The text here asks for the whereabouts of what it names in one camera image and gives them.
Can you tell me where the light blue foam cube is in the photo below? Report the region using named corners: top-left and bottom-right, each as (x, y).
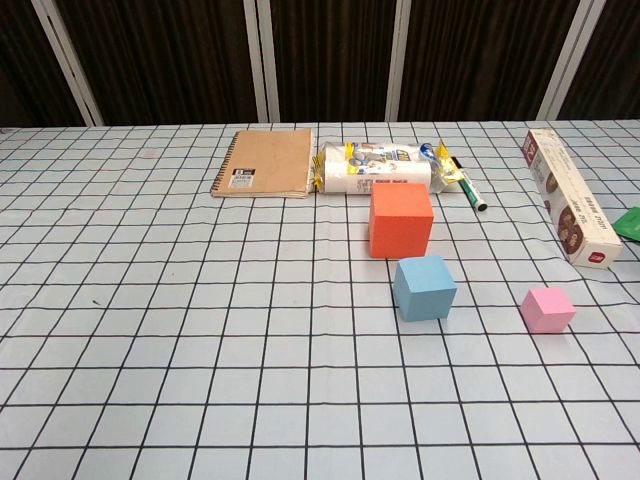
top-left (392, 255), bottom-right (458, 322)

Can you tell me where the pink foam cube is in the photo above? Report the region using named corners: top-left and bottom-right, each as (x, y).
top-left (519, 286), bottom-right (577, 334)

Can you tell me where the orange cube block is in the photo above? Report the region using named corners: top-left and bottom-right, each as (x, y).
top-left (368, 182), bottom-right (435, 260)

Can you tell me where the brown spiral notebook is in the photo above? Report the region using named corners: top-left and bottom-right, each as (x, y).
top-left (209, 128), bottom-right (315, 200)

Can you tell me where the green marker pen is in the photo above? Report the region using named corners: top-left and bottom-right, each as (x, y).
top-left (451, 156), bottom-right (489, 213)

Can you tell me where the checked light blue tablecloth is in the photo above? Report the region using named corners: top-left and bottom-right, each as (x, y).
top-left (0, 119), bottom-right (640, 480)

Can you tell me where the long white carton box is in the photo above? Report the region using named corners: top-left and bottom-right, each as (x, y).
top-left (521, 128), bottom-right (624, 270)

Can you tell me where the green sachet packet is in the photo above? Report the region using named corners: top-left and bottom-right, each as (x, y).
top-left (612, 206), bottom-right (640, 244)

